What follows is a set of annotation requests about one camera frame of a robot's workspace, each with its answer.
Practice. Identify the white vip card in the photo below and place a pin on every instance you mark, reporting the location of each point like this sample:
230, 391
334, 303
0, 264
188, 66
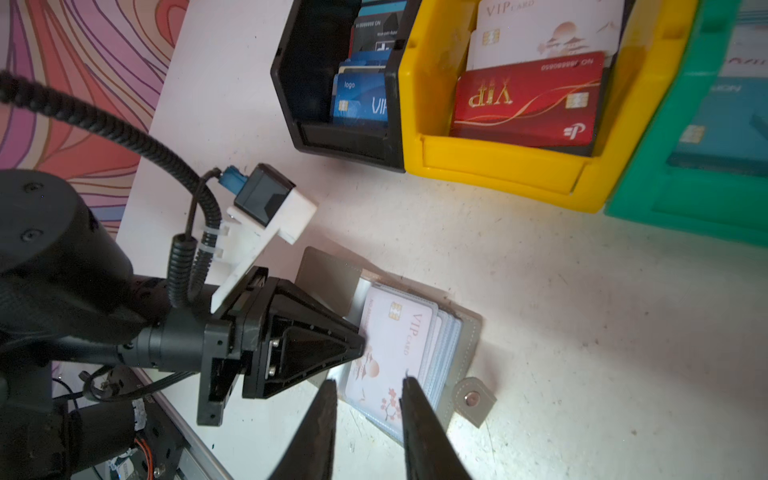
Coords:
511, 32
397, 329

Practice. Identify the yellow storage bin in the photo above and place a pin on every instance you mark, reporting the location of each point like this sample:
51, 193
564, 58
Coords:
652, 48

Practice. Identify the red VIP card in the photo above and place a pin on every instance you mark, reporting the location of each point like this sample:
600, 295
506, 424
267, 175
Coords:
551, 104

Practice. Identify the white VIP card in bin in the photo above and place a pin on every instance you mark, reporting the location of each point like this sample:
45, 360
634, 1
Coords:
511, 32

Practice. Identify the grey card holder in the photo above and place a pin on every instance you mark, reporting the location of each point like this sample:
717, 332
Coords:
342, 285

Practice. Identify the teal card in green bin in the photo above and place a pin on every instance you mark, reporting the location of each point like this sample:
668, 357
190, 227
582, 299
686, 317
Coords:
729, 131

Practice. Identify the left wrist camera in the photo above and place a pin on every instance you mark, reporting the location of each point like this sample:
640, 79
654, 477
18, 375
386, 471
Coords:
266, 205

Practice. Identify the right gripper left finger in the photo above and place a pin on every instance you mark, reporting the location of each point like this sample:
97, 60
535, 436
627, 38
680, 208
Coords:
310, 454

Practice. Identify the black storage bin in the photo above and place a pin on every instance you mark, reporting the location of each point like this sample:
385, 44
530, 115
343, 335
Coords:
315, 41

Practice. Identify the green storage bin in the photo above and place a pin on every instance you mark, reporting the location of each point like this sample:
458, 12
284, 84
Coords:
728, 39

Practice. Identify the blue card in black bin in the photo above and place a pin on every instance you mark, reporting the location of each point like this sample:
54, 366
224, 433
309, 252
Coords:
359, 90

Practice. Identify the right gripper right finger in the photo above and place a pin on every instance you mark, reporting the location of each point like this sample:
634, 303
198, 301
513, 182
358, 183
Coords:
428, 452

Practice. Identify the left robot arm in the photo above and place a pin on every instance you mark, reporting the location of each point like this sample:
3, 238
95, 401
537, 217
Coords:
84, 339

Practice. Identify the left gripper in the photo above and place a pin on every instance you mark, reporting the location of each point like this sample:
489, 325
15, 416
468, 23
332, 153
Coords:
271, 335

